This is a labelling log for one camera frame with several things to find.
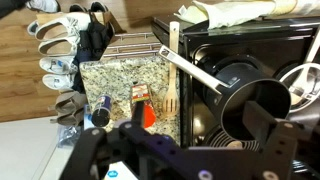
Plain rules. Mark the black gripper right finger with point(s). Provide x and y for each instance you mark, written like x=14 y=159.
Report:
x=278 y=141

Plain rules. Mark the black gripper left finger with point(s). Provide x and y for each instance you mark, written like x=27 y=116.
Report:
x=96 y=150

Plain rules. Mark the clear glass lid steel rim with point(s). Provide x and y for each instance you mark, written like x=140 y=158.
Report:
x=302 y=82

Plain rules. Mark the blue salt canister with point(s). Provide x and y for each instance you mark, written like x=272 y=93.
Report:
x=101 y=112

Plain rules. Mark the beige ankle boot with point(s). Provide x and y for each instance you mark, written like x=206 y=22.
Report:
x=68 y=102

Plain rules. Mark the red-capped spice jar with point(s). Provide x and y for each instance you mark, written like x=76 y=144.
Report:
x=144 y=103

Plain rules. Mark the white sneaker lower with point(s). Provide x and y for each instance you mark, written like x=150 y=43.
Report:
x=58 y=82

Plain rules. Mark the wooden slotted spatula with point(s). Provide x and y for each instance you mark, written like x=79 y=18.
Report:
x=171 y=99

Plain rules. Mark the white blue sneaker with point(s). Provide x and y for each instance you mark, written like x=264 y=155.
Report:
x=58 y=65

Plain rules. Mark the white slip-on shoe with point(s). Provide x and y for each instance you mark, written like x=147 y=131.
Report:
x=64 y=46

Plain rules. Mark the black folded umbrella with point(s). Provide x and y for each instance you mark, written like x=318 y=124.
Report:
x=93 y=42

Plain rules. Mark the white kitchen towel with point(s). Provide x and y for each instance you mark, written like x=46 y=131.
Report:
x=234 y=12

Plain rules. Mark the black pot with steel handle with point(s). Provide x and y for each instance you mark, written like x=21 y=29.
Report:
x=225 y=87

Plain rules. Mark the steel wire rack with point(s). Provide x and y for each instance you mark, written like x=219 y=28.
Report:
x=132 y=45

